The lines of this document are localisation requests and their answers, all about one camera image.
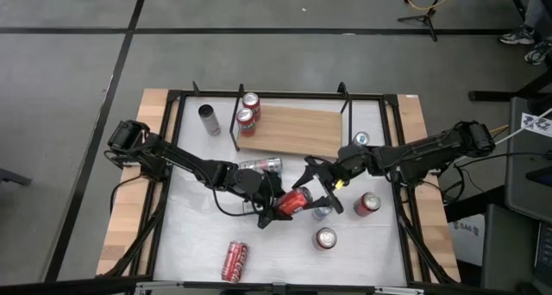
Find grey cabinet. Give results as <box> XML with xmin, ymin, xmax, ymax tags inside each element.
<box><xmin>504</xmin><ymin>96</ymin><xmax>552</xmax><ymax>221</ymax></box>

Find white glossy table mat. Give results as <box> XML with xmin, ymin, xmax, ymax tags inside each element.
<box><xmin>153</xmin><ymin>97</ymin><xmax>409</xmax><ymax>287</ymax></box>

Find white printed label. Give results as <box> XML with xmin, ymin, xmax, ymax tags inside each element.
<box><xmin>519</xmin><ymin>111</ymin><xmax>552</xmax><ymax>139</ymax></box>

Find red Coca-Cola can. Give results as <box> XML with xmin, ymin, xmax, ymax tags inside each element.
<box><xmin>221</xmin><ymin>241</ymin><xmax>249</xmax><ymax>284</ymax></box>

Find black tripod stand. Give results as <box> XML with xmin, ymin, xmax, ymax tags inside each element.
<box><xmin>396</xmin><ymin>0</ymin><xmax>449</xmax><ymax>42</ymax></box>

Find white cable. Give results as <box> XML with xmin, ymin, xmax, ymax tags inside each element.
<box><xmin>493</xmin><ymin>107</ymin><xmax>552</xmax><ymax>148</ymax></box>

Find red Fanta strawberry can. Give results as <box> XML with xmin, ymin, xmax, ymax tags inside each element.
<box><xmin>273</xmin><ymin>185</ymin><xmax>315</xmax><ymax>217</ymax></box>
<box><xmin>241</xmin><ymin>91</ymin><xmax>262</xmax><ymax>115</ymax></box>
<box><xmin>235</xmin><ymin>107</ymin><xmax>258</xmax><ymax>138</ymax></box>

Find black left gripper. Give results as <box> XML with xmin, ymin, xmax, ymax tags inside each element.
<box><xmin>235</xmin><ymin>167</ymin><xmax>295</xmax><ymax>230</ymax></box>

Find light blue Red Bull can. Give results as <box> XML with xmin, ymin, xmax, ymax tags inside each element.
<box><xmin>310</xmin><ymin>204</ymin><xmax>334</xmax><ymax>222</ymax></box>
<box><xmin>351</xmin><ymin>130</ymin><xmax>371</xmax><ymax>148</ymax></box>

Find black desk leg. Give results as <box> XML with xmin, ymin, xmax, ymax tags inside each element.
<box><xmin>467</xmin><ymin>70</ymin><xmax>552</xmax><ymax>103</ymax></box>

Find red and black soda can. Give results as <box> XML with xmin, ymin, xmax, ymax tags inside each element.
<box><xmin>353</xmin><ymin>191</ymin><xmax>382</xmax><ymax>218</ymax></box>
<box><xmin>312</xmin><ymin>227</ymin><xmax>338</xmax><ymax>252</ymax></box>

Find person's shoe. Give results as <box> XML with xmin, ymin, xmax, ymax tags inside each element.
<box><xmin>524</xmin><ymin>38</ymin><xmax>552</xmax><ymax>66</ymax></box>
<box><xmin>499</xmin><ymin>23</ymin><xmax>536</xmax><ymax>45</ymax></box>

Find black stand foot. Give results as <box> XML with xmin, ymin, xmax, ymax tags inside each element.
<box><xmin>0</xmin><ymin>167</ymin><xmax>34</xmax><ymax>187</ymax></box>

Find wooden shelf with black frame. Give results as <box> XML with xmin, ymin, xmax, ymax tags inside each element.
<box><xmin>228</xmin><ymin>81</ymin><xmax>353</xmax><ymax>163</ymax></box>

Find black aluminium table frame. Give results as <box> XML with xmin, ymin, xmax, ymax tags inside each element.
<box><xmin>97</xmin><ymin>87</ymin><xmax>461</xmax><ymax>295</ymax></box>

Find white printed box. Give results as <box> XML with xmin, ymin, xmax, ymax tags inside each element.
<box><xmin>448</xmin><ymin>219</ymin><xmax>486</xmax><ymax>268</ymax></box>

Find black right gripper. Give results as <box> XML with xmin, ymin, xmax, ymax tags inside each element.
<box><xmin>292</xmin><ymin>143</ymin><xmax>374</xmax><ymax>216</ymax></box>

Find person's leg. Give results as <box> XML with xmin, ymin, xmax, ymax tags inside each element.
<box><xmin>524</xmin><ymin>0</ymin><xmax>552</xmax><ymax>28</ymax></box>

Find dark cabinet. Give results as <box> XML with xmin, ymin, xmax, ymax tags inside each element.
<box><xmin>480</xmin><ymin>204</ymin><xmax>552</xmax><ymax>295</ymax></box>

